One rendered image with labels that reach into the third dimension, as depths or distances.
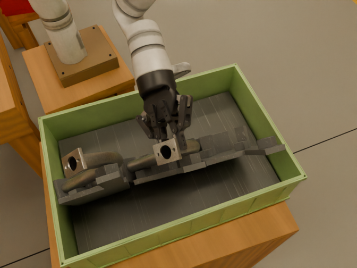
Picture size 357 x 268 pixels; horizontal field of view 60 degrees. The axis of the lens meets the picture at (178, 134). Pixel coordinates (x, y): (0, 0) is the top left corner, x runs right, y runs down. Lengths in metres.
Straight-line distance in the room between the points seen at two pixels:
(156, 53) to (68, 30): 0.52
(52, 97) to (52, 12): 0.28
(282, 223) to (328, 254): 0.92
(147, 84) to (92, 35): 0.68
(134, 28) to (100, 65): 0.51
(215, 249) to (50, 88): 0.75
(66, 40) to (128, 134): 0.36
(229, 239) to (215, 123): 0.35
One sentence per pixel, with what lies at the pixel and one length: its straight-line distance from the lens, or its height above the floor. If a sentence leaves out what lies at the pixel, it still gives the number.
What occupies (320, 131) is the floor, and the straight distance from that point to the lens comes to 2.18.
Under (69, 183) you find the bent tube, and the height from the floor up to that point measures 0.97.
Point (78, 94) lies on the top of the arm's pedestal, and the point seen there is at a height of 0.85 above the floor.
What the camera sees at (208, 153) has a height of 0.96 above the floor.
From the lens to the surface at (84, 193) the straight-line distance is 0.71.
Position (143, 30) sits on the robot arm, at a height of 1.28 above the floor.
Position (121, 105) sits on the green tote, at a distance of 0.96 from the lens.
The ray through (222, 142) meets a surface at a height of 0.92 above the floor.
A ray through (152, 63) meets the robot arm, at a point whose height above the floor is 1.26.
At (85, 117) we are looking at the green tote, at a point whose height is 0.91.
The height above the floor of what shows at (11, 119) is 0.85.
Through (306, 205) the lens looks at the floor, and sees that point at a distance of 1.91.
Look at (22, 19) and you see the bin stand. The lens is 1.58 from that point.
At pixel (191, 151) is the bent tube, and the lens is 0.62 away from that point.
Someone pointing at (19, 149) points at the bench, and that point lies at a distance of 1.27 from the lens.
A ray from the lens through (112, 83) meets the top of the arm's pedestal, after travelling 1.12.
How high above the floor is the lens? 1.68
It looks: 59 degrees down
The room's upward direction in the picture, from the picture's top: straight up
